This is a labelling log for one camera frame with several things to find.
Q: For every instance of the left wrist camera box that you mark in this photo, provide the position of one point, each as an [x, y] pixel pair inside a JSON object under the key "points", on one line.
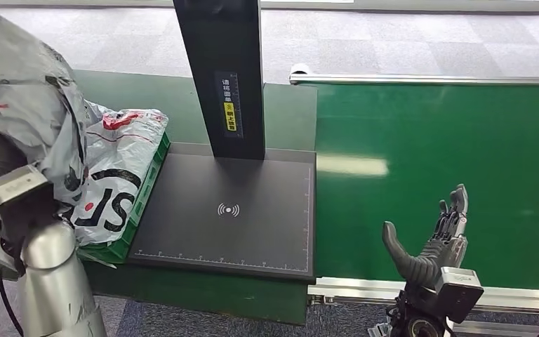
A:
{"points": [[16, 190]]}

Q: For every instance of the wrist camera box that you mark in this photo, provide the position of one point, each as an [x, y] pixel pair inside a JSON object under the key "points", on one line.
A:
{"points": [[16, 190], [458, 293]]}

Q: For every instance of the yellow black column label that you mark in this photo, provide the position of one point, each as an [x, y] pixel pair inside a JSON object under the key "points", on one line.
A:
{"points": [[230, 109]]}

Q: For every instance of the black inbound scanner machine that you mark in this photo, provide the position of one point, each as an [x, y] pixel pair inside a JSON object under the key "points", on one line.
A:
{"points": [[251, 218]]}

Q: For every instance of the green conveyor belt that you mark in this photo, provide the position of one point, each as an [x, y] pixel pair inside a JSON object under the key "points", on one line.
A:
{"points": [[413, 186]]}

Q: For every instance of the green plastic delivery crate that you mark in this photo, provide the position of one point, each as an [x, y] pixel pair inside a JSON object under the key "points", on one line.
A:
{"points": [[144, 195]]}

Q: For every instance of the dark green table mat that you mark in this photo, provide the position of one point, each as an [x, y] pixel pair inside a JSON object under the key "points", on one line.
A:
{"points": [[274, 111]]}

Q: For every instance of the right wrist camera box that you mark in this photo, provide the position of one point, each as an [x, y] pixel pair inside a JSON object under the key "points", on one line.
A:
{"points": [[458, 293]]}

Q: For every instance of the white bag large black logo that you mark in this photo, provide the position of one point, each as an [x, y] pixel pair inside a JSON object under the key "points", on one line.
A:
{"points": [[116, 158]]}

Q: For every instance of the grey white red-print package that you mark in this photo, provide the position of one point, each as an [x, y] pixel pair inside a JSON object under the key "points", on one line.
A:
{"points": [[23, 93]]}

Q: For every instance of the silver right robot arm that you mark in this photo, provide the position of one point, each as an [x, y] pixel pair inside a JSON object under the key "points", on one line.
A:
{"points": [[418, 316]]}

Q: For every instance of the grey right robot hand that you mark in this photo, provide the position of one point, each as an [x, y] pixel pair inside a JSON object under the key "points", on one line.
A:
{"points": [[430, 260]]}

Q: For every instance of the silver conveyor side rail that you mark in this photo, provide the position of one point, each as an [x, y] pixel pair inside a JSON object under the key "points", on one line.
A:
{"points": [[413, 79], [353, 290]]}

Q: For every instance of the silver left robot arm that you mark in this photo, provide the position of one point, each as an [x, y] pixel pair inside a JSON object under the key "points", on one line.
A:
{"points": [[51, 279]]}

